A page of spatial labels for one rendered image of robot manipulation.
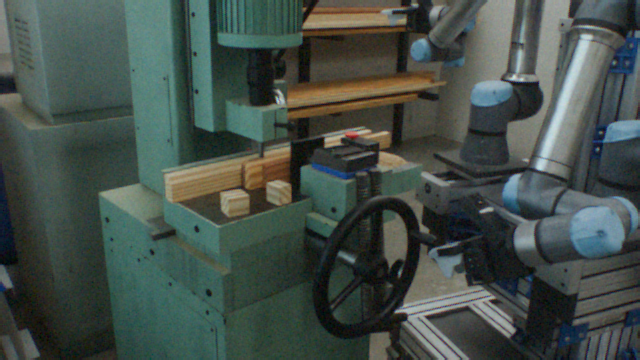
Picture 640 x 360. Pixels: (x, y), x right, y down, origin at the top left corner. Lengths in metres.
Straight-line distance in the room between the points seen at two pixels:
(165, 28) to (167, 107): 0.18
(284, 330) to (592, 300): 0.71
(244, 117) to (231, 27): 0.20
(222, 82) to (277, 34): 0.20
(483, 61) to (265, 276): 4.01
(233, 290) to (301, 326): 0.24
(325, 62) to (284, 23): 3.19
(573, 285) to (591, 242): 0.47
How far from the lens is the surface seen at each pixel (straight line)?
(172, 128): 1.39
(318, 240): 1.19
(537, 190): 1.09
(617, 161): 1.43
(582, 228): 0.94
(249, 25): 1.16
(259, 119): 1.22
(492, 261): 1.06
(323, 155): 1.16
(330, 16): 3.75
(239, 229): 1.10
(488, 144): 1.78
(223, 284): 1.13
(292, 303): 1.27
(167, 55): 1.36
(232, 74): 1.32
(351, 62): 4.52
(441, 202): 1.72
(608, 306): 1.53
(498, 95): 1.76
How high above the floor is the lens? 1.33
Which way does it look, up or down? 20 degrees down
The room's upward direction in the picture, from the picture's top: 1 degrees clockwise
